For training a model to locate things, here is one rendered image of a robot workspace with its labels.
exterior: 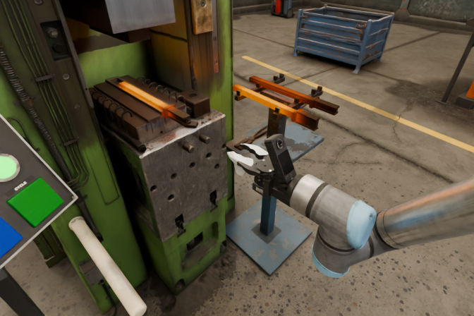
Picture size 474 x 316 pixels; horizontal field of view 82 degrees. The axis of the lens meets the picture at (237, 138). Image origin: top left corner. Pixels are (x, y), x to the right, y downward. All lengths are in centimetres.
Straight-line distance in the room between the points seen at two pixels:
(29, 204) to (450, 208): 79
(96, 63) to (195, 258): 104
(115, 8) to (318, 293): 151
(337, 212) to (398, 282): 127
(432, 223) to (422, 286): 128
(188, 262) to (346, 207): 106
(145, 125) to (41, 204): 38
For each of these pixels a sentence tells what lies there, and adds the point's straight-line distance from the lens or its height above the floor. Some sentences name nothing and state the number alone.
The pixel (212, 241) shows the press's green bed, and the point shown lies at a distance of 158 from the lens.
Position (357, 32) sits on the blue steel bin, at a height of 55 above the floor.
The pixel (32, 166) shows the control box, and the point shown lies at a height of 106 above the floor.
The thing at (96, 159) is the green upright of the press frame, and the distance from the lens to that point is 110.
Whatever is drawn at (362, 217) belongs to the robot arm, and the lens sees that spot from 61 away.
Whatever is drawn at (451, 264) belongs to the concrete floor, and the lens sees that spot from 207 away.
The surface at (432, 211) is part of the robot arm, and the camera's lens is 62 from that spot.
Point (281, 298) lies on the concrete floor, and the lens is 162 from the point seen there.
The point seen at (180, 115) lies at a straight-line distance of 90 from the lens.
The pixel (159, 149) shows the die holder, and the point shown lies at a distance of 94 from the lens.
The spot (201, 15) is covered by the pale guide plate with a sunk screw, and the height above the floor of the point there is 125.
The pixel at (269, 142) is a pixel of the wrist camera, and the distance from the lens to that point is 63.
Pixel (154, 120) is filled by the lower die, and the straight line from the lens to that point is 96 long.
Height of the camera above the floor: 145
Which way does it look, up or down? 34 degrees down
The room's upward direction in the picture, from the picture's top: straight up
